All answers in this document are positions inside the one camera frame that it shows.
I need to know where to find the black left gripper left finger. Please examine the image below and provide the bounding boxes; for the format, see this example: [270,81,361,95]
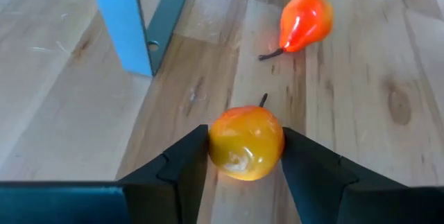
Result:
[117,124,210,224]

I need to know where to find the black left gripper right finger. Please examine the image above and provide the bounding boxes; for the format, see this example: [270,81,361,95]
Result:
[281,126,406,224]

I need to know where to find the small orange fruit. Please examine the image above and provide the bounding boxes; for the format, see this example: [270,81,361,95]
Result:
[207,93,286,182]

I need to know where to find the stemmed red orange fruit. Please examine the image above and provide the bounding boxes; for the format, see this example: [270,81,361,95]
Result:
[258,0,334,62]

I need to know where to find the perforated grey metal stand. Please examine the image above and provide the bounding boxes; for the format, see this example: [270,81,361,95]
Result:
[86,0,195,78]

